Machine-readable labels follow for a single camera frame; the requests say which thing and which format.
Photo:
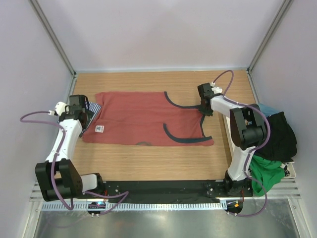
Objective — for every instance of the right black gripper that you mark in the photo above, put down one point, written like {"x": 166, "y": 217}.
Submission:
{"x": 204, "y": 112}

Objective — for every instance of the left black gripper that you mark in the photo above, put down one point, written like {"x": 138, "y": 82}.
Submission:
{"x": 90, "y": 115}

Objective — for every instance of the blue white striped tank top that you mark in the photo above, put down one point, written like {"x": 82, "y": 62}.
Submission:
{"x": 95, "y": 108}

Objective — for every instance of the red tank top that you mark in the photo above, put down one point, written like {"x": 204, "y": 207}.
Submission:
{"x": 145, "y": 118}

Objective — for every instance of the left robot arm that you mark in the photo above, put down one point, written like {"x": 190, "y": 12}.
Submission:
{"x": 57, "y": 176}

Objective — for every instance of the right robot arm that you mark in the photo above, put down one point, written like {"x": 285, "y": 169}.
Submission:
{"x": 249, "y": 131}

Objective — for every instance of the teal tank top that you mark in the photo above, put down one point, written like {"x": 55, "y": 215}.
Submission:
{"x": 266, "y": 110}

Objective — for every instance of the black tank top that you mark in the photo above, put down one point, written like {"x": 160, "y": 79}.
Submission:
{"x": 282, "y": 144}

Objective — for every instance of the green tank top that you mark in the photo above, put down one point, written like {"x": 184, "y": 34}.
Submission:
{"x": 268, "y": 173}

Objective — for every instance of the white plastic tray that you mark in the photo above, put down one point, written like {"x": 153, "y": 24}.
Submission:
{"x": 287, "y": 166}

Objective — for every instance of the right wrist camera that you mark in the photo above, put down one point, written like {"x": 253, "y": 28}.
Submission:
{"x": 215, "y": 90}

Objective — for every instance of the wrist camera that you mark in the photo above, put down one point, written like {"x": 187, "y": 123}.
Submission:
{"x": 59, "y": 109}
{"x": 215, "y": 90}

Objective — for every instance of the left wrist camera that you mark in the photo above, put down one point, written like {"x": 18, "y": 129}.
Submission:
{"x": 59, "y": 109}

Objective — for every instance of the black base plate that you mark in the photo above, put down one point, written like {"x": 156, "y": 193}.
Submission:
{"x": 171, "y": 192}

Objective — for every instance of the slotted cable duct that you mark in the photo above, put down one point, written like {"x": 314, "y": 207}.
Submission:
{"x": 97, "y": 206}

